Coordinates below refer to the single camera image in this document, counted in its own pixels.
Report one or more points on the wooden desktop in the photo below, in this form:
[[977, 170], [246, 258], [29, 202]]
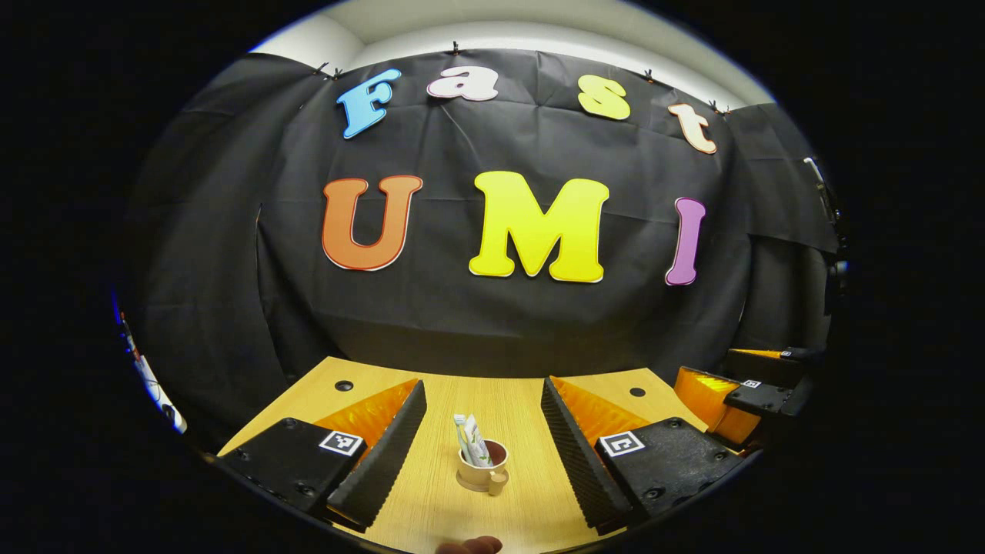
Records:
[[500, 400]]

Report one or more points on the white toothpaste tube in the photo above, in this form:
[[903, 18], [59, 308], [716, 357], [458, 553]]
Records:
[[479, 442]]

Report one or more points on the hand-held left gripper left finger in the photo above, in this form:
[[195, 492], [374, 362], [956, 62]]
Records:
[[385, 454]]

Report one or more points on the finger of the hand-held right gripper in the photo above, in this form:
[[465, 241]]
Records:
[[758, 396], [769, 363]]

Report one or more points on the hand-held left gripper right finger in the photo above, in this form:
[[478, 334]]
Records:
[[585, 454]]

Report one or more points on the pale green toothbrush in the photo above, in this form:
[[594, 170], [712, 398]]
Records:
[[463, 438]]

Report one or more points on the white side desk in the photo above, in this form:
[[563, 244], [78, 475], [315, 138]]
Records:
[[161, 400]]

